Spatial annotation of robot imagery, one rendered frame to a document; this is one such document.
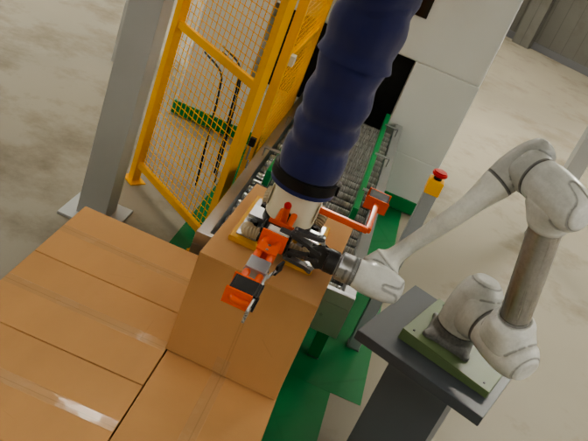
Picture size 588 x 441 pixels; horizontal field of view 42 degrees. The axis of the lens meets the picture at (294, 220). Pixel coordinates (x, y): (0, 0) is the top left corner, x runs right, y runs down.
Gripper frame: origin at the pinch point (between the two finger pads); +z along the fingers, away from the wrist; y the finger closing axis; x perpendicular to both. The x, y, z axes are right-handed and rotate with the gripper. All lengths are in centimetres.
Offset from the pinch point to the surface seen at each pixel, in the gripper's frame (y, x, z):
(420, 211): 23, 117, -50
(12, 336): 54, -28, 61
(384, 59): -58, 19, -8
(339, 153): -25.8, 18.4, -7.2
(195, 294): 27.9, -5.1, 16.1
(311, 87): -40.7, 20.0, 8.7
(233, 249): 12.8, 4.0, 11.1
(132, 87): 30, 129, 97
